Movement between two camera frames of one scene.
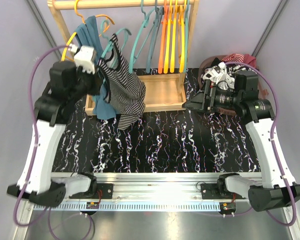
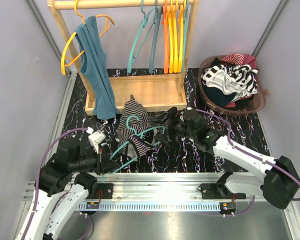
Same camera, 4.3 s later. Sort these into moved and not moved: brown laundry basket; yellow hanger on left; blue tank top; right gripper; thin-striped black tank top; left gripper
Moved: thin-striped black tank top; left gripper; right gripper
Not moved: brown laundry basket; blue tank top; yellow hanger on left
